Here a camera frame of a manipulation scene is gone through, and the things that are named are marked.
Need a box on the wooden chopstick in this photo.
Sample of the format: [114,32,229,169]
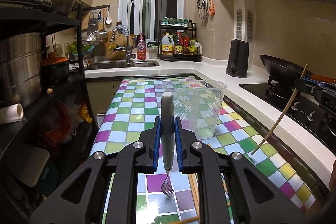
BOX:
[169,216,200,224]
[251,63,309,156]
[187,174,199,217]

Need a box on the grey handled fork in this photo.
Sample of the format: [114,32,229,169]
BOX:
[160,92,175,198]

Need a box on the person's hand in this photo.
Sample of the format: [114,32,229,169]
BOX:
[329,160,336,190]

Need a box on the black gas stove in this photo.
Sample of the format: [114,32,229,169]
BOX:
[240,79,335,153]

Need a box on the checkered table cover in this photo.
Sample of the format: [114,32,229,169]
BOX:
[91,77,315,223]

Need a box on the clear plastic container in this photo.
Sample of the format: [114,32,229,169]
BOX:
[163,79,227,140]

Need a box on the black shelving rack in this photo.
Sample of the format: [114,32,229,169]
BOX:
[1,4,97,223]

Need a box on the black electric kettle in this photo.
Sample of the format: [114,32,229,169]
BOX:
[226,39,249,78]

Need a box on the chrome sink faucet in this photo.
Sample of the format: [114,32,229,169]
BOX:
[109,24,135,64]

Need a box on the pink dish soap bottle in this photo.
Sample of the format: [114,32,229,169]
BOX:
[137,33,146,60]

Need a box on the yellow label oil bottle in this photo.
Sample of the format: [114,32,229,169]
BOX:
[161,32,174,58]

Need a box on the black spice rack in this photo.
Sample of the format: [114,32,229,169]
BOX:
[158,19,203,63]

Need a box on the white paper roll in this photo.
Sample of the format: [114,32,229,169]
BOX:
[0,103,23,124]

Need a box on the stainless steel stock pot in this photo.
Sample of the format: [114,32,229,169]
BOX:
[0,33,42,107]

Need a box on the black wok orange handle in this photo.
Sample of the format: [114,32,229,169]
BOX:
[260,55,335,88]

